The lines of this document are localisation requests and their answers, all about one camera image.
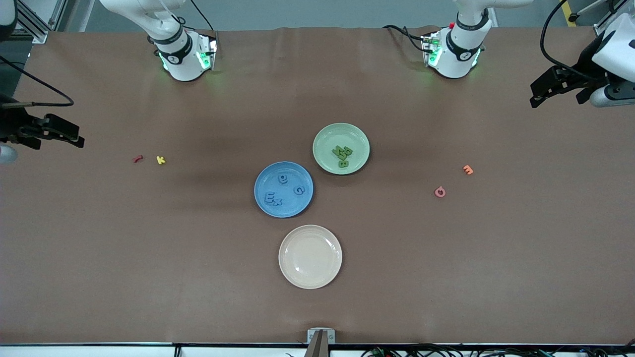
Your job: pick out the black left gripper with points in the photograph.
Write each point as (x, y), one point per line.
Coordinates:
(586, 66)

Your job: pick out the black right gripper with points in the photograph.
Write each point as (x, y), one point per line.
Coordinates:
(11, 122)

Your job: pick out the blue foam letter E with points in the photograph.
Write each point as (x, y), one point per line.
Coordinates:
(266, 198)

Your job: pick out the small green foam letter n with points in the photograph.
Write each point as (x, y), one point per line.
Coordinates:
(345, 155)

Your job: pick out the green foam letter B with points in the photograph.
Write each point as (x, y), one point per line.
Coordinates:
(343, 163)

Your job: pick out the blue foam letter G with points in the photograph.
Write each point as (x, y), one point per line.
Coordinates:
(295, 190)

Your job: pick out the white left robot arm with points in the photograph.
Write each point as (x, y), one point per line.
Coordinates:
(459, 59)

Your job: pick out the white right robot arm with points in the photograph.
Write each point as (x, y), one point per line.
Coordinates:
(183, 64)

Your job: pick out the orange foam letter E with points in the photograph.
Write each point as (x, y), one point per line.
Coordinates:
(468, 170)

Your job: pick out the pink foam letter G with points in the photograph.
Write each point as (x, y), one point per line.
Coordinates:
(436, 192)

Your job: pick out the brown table cloth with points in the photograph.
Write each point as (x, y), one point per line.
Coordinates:
(149, 277)

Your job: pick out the green plate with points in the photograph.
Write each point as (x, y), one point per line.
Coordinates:
(325, 144)

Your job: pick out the blue plate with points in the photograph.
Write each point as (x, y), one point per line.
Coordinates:
(292, 208)

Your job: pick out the beige plate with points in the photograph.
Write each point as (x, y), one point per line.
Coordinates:
(310, 257)

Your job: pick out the aluminium frame profile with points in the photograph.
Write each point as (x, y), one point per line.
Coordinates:
(603, 30)
(37, 32)

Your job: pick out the white table edge rail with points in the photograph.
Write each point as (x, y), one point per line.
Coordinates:
(99, 352)

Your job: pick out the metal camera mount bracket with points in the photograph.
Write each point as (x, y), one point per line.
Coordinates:
(312, 336)

